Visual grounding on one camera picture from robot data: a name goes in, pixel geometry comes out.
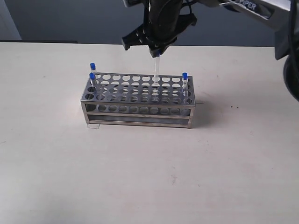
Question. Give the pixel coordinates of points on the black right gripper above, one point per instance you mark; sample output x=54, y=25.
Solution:
x=164, y=20

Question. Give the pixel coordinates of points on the blue capped tube back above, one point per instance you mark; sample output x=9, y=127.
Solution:
x=156, y=70

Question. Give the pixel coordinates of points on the blue capped tube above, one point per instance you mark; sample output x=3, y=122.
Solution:
x=93, y=69
x=156, y=70
x=93, y=82
x=185, y=84

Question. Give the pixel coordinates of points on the blue capped tube front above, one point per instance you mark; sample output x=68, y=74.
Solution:
x=93, y=69

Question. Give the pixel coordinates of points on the silver Piper robot arm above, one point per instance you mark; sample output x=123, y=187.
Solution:
x=280, y=15

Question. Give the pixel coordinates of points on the stainless steel test tube rack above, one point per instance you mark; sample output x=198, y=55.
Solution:
x=131, y=99

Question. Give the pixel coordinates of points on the clear tape piece on table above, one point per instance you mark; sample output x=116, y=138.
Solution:
x=93, y=126

